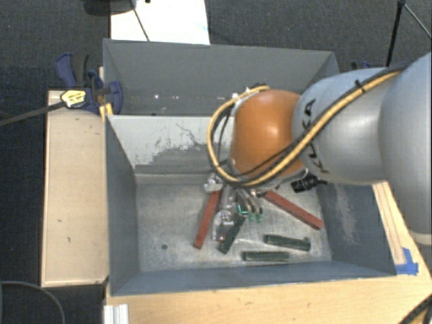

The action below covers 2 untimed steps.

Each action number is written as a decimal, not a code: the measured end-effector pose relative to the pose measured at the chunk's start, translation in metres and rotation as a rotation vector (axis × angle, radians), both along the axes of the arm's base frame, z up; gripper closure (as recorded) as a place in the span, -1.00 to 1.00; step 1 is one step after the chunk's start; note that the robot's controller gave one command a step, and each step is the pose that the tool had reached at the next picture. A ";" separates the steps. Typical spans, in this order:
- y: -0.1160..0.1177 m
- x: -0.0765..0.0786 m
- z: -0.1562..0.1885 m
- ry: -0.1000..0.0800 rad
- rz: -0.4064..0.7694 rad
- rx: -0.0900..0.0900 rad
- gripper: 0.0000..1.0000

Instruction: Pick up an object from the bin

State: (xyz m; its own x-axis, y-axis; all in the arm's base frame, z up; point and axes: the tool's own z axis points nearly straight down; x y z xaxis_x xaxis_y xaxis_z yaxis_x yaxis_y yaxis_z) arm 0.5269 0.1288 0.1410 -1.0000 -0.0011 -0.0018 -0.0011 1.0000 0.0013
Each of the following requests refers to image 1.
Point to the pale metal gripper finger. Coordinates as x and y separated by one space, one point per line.
217 226
229 222

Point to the red-brown flat block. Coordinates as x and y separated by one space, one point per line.
293 209
206 219

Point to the dark green flat block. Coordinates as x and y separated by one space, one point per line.
287 242
233 236
266 256

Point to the grey metal bin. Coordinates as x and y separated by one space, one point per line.
168 211

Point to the pale wood flat board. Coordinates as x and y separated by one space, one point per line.
76 197

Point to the black cylinder on white bracket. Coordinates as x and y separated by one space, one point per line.
305 183

